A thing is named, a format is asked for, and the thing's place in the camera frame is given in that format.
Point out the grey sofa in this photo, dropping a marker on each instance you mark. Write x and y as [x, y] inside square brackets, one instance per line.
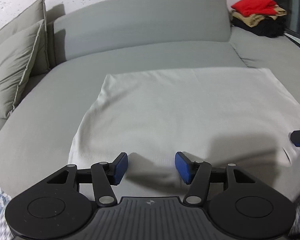
[127, 36]

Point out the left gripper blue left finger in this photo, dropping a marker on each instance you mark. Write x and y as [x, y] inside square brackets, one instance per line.
[114, 171]

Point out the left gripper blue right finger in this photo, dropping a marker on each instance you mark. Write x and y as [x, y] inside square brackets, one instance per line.
[188, 170]

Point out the grey pillow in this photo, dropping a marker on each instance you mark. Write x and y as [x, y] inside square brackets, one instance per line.
[31, 15]
[17, 56]

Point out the grey front pillow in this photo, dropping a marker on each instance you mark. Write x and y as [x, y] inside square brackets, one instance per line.
[17, 56]

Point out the light grey shirt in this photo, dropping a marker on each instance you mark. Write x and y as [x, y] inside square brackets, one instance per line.
[219, 114]

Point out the red folded garment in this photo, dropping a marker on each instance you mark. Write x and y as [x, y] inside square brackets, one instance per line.
[260, 7]

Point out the grey back pillow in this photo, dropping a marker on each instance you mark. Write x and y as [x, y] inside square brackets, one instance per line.
[31, 15]

